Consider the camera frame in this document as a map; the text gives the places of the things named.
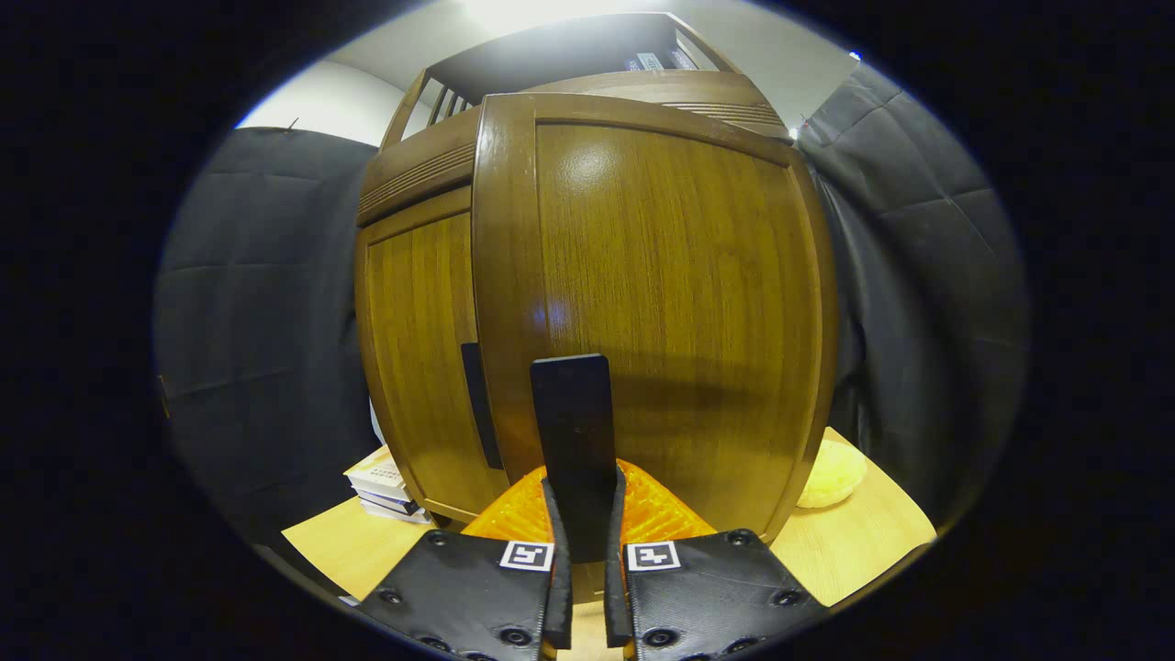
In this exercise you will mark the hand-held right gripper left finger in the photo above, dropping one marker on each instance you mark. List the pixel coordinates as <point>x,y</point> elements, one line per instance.
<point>558,597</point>

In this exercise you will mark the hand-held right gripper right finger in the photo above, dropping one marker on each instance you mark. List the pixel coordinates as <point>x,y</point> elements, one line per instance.
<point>617,597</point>

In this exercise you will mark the wooden shoe cabinet door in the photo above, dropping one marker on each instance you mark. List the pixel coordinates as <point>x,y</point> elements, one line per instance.
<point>679,294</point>
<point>413,349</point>

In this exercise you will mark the wooden double-door shoe cabinet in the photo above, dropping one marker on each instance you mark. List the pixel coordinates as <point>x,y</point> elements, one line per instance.
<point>569,50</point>

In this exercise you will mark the thin white flat book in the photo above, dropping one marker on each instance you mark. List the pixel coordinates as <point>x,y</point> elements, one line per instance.
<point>395,514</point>

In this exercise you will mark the dark-covered flat book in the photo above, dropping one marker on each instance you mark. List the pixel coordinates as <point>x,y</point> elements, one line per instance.
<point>386,502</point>

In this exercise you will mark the pale yellow round object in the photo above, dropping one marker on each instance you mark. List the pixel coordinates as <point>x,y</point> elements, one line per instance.
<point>831,475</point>

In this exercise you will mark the light grey upright book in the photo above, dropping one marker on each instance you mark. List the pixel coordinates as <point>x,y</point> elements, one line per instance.
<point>650,61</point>

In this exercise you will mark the large ceiling light panel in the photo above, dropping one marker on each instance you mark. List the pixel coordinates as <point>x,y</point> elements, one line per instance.
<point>551,14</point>

